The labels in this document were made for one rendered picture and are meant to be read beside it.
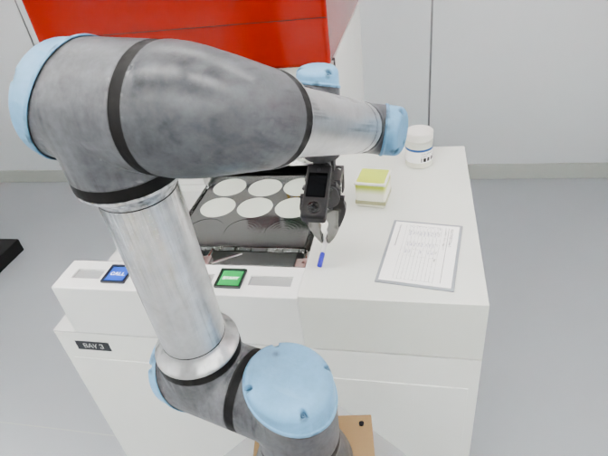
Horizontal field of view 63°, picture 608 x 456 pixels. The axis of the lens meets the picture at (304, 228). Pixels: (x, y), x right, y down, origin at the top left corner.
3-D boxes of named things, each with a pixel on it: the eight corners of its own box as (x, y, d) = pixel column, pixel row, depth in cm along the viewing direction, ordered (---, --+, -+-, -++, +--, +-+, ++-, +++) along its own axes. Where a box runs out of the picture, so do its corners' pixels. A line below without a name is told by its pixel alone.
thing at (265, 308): (95, 303, 122) (73, 260, 114) (313, 315, 110) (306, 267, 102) (74, 331, 115) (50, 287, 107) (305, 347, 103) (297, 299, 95)
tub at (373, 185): (362, 190, 123) (360, 166, 120) (392, 193, 121) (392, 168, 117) (355, 206, 118) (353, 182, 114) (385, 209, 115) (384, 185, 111)
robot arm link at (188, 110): (249, 28, 32) (415, 94, 76) (120, 24, 36) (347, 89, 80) (236, 204, 34) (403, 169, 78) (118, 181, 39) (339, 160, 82)
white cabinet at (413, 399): (214, 354, 213) (161, 192, 166) (447, 371, 192) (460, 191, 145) (151, 507, 162) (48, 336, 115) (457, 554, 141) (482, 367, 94)
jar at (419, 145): (405, 156, 135) (405, 124, 130) (432, 156, 134) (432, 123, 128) (404, 169, 129) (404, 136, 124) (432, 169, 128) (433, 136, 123)
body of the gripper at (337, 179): (346, 190, 104) (345, 137, 97) (340, 213, 97) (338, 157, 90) (310, 188, 105) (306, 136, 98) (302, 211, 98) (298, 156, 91)
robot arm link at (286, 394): (320, 488, 64) (311, 429, 56) (232, 451, 69) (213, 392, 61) (353, 411, 72) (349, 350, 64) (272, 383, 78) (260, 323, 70)
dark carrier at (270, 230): (216, 177, 153) (216, 175, 153) (326, 176, 146) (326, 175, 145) (173, 245, 126) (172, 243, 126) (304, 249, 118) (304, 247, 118)
